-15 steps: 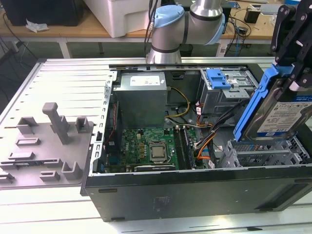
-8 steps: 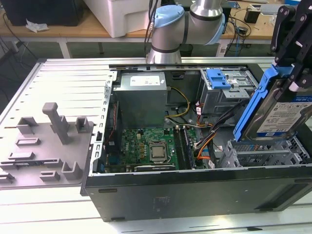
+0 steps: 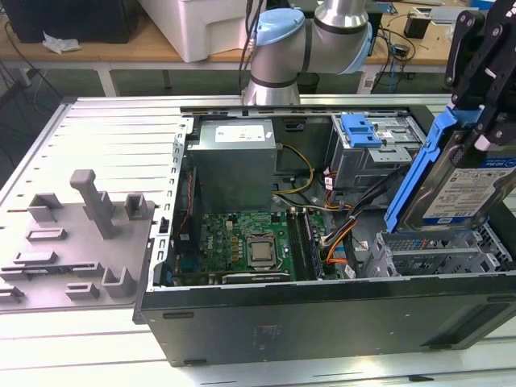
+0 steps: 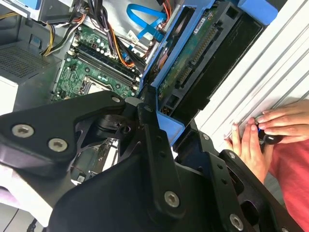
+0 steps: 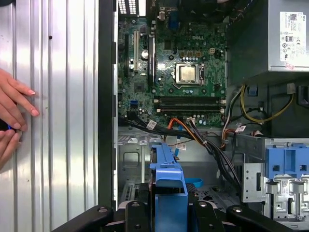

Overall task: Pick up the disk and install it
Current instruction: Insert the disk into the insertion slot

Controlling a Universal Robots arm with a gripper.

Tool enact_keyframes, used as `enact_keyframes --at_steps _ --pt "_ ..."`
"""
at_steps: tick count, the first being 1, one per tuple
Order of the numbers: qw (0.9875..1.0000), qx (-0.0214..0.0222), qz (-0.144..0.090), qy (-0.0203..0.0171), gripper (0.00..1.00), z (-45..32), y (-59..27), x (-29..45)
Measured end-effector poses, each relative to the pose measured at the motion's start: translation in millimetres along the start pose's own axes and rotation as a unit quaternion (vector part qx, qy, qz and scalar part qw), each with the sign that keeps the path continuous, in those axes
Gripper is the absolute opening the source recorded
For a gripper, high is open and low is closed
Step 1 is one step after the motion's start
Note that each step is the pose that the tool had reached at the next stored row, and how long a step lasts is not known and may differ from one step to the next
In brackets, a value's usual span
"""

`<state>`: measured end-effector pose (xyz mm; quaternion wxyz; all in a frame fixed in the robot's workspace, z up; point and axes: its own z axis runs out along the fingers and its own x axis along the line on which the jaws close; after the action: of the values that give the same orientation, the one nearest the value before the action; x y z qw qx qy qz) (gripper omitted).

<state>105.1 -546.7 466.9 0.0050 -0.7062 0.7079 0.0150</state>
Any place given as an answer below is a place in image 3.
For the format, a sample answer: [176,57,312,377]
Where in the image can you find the hard disk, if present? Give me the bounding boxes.
[383,102,516,237]

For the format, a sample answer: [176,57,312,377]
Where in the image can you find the grey parts rack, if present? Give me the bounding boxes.
[0,169,159,315]

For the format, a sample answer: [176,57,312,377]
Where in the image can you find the silver flat tray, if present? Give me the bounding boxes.
[429,6,460,24]

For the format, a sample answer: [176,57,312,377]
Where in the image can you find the orange yellow wire bundle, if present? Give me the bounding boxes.
[322,225,356,265]

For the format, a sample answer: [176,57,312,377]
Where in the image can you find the CPU socket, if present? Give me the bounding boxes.
[244,232,280,270]

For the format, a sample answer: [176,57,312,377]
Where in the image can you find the blue drive latch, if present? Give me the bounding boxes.
[340,114,382,148]

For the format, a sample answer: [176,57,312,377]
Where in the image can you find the black graphics card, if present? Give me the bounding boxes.
[221,273,291,284]

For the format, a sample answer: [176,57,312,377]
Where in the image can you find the black cable silver connector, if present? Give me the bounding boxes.
[237,0,264,98]

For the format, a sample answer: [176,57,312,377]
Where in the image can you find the wooden desk white legs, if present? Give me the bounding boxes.
[0,0,516,98]

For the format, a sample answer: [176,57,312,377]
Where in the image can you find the silver optical drive cage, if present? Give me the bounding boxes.
[325,113,428,193]

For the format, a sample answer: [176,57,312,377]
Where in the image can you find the black wire bundle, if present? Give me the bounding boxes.
[322,167,409,259]

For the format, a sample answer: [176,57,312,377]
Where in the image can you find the black open PC case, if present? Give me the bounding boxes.
[131,93,516,368]

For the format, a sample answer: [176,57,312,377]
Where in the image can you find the black desktop computer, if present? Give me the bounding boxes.
[369,11,384,56]

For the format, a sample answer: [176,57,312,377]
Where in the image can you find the crumpled white paper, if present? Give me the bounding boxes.
[42,31,82,54]

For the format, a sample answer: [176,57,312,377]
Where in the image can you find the silver power supply unit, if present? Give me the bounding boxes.
[185,119,279,213]

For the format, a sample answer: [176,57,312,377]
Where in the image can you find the silver disk bay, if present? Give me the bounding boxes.
[372,223,515,279]

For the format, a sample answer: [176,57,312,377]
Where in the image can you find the large black box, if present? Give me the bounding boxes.
[7,0,140,44]

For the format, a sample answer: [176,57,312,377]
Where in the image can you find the green motherboard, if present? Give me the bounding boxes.
[171,209,335,285]

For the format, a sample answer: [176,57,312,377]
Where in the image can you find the white plastic box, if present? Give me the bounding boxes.
[139,0,259,64]

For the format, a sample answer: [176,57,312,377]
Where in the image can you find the small black device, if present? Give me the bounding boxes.
[404,11,431,40]

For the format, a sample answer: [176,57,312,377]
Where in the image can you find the yellow black wire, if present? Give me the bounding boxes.
[273,144,315,202]

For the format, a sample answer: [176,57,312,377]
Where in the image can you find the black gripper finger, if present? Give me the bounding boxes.
[469,15,516,152]
[444,10,485,110]

